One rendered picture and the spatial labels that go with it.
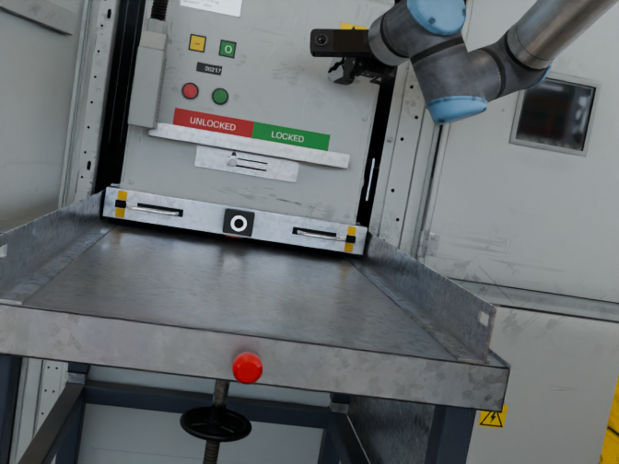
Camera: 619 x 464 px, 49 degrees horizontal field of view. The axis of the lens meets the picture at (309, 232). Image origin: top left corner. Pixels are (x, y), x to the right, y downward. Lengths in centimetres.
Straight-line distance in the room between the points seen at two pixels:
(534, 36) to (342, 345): 60
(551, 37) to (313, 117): 52
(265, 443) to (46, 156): 75
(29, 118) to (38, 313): 62
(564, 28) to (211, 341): 69
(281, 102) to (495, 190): 49
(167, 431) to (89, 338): 79
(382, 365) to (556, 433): 97
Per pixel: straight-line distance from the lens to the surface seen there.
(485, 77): 115
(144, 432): 155
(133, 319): 77
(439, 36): 113
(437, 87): 112
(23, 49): 130
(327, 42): 127
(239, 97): 141
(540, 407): 168
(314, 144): 142
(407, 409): 111
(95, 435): 156
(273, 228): 141
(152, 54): 131
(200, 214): 141
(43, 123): 137
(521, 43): 116
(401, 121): 147
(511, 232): 154
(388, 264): 127
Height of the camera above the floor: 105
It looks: 6 degrees down
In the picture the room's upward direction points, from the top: 10 degrees clockwise
